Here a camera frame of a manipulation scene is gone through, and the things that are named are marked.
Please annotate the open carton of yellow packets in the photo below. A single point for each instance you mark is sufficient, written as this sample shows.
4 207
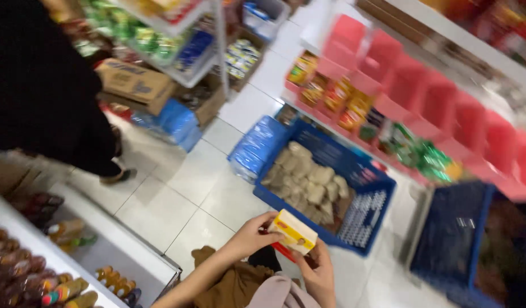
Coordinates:
242 57

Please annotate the brown cardboard box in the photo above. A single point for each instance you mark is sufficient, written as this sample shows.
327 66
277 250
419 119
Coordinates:
134 83

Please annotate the shelf with red bins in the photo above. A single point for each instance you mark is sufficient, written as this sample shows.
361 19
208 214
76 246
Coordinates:
417 107

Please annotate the white shelf of bottles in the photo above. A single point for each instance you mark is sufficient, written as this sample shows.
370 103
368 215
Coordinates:
36 265

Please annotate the person's left hand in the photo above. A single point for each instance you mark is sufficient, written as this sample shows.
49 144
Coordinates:
248 241

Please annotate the dark blue plastic crate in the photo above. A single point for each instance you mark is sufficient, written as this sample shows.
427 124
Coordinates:
451 244

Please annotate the white rack of snack packets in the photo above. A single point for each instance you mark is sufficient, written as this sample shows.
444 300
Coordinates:
160 38

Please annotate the white shelf of red goods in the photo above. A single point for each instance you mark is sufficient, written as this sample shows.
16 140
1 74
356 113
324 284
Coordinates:
481 30

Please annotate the person's right hand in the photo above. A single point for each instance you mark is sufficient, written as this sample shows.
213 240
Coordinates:
320 278

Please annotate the yellow and white box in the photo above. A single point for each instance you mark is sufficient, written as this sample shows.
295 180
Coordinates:
293 231

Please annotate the person's brown garment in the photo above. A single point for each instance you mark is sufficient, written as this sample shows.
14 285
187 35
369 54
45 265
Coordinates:
229 282

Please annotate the open brown carton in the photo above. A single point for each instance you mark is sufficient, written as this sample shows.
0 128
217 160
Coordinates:
205 100

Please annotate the blue wrapped packets bundle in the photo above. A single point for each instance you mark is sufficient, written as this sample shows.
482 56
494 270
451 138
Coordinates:
173 122

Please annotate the red packet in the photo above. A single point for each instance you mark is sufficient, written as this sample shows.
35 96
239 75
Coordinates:
283 250

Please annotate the clear plastic bin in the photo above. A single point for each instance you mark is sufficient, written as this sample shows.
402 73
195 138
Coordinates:
265 17

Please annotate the pile of beige packets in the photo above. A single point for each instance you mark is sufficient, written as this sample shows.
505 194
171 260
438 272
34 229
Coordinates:
308 182

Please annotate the person's pink cloth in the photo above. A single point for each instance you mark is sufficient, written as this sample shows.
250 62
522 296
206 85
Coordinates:
282 295

